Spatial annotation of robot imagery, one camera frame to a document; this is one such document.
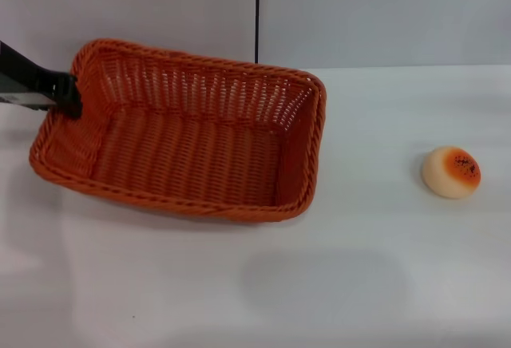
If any round toasted bun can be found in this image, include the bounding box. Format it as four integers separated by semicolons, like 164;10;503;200
422;145;482;200

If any orange woven plastic basket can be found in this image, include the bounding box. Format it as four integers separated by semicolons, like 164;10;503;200
28;38;327;223

